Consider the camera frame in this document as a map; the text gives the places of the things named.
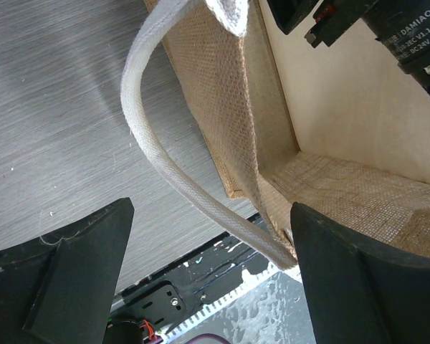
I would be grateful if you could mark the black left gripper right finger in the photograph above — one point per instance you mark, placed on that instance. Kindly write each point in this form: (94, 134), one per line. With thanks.
(358, 289)

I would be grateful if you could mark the tan canvas tote bag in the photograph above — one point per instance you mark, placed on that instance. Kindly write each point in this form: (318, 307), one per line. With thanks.
(341, 129)

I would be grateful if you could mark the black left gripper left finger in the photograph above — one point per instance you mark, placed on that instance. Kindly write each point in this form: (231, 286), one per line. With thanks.
(59, 287)

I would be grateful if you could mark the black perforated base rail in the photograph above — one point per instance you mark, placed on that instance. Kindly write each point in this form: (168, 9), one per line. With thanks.
(168, 303)

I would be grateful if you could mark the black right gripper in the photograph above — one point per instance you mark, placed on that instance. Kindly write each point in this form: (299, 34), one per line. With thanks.
(402, 27)

